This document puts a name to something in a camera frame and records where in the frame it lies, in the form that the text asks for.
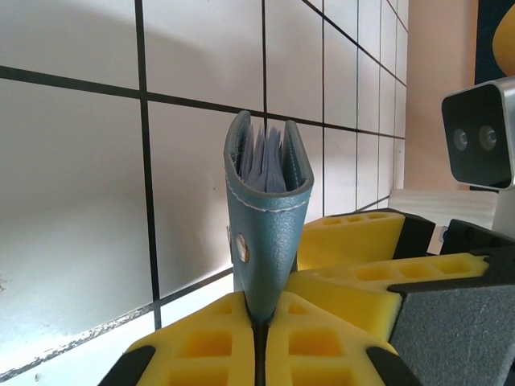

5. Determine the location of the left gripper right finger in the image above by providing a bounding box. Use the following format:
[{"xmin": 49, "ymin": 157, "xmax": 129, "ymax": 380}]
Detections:
[{"xmin": 264, "ymin": 291, "xmax": 422, "ymax": 386}]

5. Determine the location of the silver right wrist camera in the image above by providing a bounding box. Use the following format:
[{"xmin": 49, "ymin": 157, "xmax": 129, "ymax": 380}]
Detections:
[{"xmin": 441, "ymin": 77, "xmax": 515, "ymax": 192}]

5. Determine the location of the white ribbed vase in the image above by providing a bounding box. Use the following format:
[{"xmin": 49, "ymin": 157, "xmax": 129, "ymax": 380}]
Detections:
[{"xmin": 389, "ymin": 187, "xmax": 500, "ymax": 231}]

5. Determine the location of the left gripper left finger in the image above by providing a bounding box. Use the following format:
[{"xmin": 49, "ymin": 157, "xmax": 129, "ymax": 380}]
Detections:
[{"xmin": 98, "ymin": 291, "xmax": 257, "ymax": 386}]

